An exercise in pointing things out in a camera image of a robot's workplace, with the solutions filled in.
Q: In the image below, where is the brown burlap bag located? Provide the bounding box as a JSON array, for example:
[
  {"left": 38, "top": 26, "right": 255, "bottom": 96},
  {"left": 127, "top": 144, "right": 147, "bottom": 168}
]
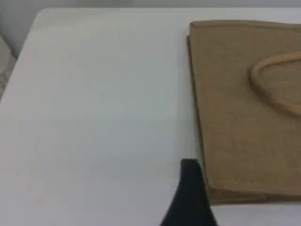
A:
[{"left": 187, "top": 20, "right": 301, "bottom": 207}]

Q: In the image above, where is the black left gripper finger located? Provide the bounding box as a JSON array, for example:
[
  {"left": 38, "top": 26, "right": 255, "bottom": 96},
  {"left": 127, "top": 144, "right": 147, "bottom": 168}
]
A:
[{"left": 159, "top": 159, "right": 219, "bottom": 226}]

